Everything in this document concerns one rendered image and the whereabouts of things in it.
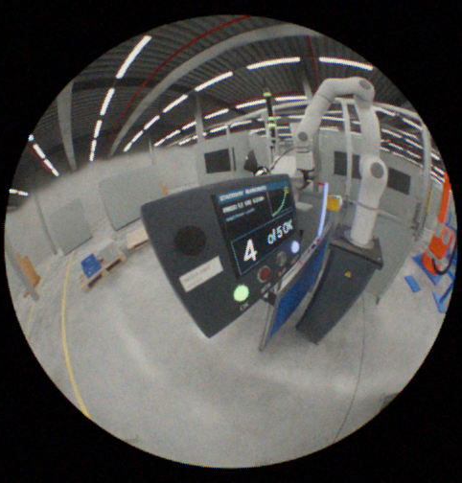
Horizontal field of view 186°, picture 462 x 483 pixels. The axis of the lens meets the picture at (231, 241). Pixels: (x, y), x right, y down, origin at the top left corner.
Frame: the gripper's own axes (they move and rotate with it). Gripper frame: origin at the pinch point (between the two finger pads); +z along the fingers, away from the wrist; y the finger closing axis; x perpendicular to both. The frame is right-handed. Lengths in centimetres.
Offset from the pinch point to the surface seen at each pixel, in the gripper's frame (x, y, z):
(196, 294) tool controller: 77, -20, -18
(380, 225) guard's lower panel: -59, -63, 54
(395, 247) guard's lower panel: -55, -90, 68
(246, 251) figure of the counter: 69, -19, -17
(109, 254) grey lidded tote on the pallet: 189, 256, 41
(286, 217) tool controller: 58, -19, -15
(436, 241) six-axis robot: -217, -262, 125
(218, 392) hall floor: 134, -20, 85
